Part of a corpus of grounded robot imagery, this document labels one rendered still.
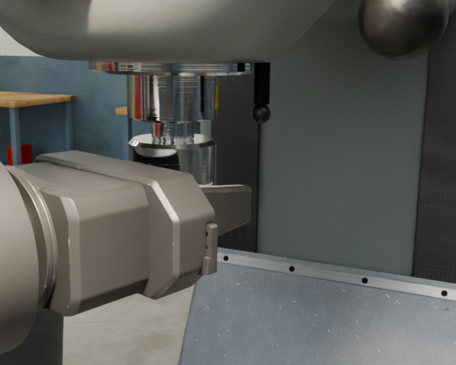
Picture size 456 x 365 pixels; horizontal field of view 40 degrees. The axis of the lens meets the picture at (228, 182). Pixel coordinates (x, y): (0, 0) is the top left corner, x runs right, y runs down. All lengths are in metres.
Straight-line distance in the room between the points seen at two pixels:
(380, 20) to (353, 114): 0.47
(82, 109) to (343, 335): 5.03
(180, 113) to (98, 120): 5.23
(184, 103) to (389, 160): 0.40
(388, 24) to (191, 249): 0.12
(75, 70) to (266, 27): 5.38
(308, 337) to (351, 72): 0.29
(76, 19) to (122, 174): 0.07
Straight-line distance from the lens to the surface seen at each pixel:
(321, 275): 0.71
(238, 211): 0.33
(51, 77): 5.80
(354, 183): 0.69
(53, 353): 2.44
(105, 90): 5.46
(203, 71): 0.29
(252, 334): 0.73
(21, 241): 0.24
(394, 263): 0.71
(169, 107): 0.31
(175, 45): 0.25
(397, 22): 0.21
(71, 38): 0.26
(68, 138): 5.57
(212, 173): 0.33
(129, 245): 0.27
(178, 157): 0.31
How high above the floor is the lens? 1.32
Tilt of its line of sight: 12 degrees down
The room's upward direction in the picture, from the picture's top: 1 degrees clockwise
